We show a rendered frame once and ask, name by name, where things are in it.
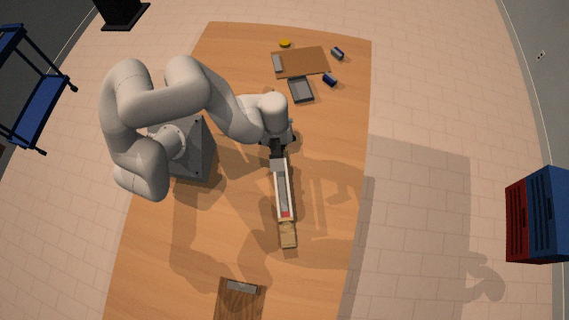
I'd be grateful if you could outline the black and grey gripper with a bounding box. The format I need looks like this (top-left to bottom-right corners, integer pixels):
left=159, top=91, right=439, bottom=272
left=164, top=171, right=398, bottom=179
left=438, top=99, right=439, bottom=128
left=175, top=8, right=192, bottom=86
left=258, top=123, right=296, bottom=153

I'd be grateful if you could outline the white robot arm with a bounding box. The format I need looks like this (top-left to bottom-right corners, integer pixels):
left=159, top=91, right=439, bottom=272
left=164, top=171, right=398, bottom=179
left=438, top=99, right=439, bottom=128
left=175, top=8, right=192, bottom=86
left=98, top=54, right=293, bottom=203

